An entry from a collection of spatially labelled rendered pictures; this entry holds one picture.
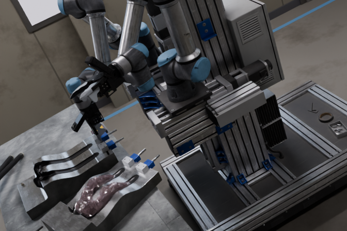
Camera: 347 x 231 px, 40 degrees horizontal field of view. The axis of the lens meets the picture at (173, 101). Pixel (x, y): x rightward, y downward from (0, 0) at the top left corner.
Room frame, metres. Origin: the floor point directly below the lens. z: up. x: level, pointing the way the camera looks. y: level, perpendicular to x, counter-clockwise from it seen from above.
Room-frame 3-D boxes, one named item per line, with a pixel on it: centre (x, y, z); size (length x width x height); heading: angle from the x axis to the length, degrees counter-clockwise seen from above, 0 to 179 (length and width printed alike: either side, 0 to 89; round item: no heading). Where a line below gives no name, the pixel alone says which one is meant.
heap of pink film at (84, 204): (1.70, 0.47, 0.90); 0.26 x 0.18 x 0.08; 123
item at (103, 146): (2.03, 0.37, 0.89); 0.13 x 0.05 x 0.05; 106
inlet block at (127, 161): (1.90, 0.28, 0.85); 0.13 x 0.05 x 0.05; 123
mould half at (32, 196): (2.02, 0.65, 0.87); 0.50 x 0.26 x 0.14; 106
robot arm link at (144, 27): (2.48, 0.04, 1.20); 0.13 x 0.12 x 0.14; 56
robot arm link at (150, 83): (1.74, 0.09, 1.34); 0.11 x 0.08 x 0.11; 36
